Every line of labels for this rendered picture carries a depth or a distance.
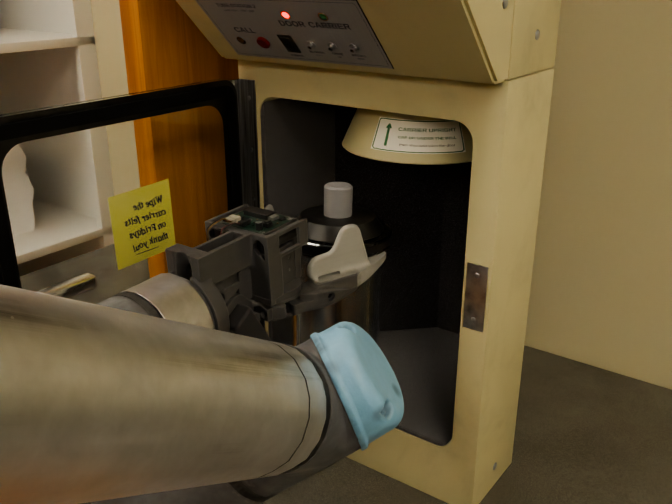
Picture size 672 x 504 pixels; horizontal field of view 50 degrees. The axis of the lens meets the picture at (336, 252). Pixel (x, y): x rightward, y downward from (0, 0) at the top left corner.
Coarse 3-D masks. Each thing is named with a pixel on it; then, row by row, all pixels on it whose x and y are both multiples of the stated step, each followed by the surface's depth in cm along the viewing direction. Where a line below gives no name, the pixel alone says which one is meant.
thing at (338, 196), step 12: (324, 192) 70; (336, 192) 69; (348, 192) 69; (324, 204) 70; (336, 204) 69; (348, 204) 70; (300, 216) 70; (312, 216) 70; (324, 216) 70; (336, 216) 70; (348, 216) 70; (360, 216) 70; (372, 216) 70; (312, 228) 68; (324, 228) 68; (336, 228) 67; (360, 228) 68; (372, 228) 69; (324, 240) 67
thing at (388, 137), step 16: (368, 112) 76; (384, 112) 74; (352, 128) 78; (368, 128) 76; (384, 128) 74; (400, 128) 73; (416, 128) 73; (432, 128) 73; (448, 128) 73; (464, 128) 74; (352, 144) 77; (368, 144) 75; (384, 144) 74; (400, 144) 73; (416, 144) 73; (432, 144) 73; (448, 144) 73; (464, 144) 73; (384, 160) 74; (400, 160) 73; (416, 160) 73; (432, 160) 73; (448, 160) 73; (464, 160) 73
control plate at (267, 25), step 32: (224, 0) 67; (256, 0) 64; (288, 0) 62; (320, 0) 60; (352, 0) 58; (224, 32) 72; (256, 32) 70; (288, 32) 67; (320, 32) 65; (352, 32) 62; (352, 64) 67; (384, 64) 65
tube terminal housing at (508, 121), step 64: (256, 64) 79; (512, 64) 62; (512, 128) 65; (512, 192) 69; (512, 256) 72; (512, 320) 77; (512, 384) 81; (384, 448) 84; (448, 448) 79; (512, 448) 87
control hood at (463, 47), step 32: (192, 0) 70; (384, 0) 57; (416, 0) 55; (448, 0) 53; (480, 0) 55; (512, 0) 59; (384, 32) 61; (416, 32) 59; (448, 32) 57; (480, 32) 56; (320, 64) 70; (416, 64) 63; (448, 64) 61; (480, 64) 59
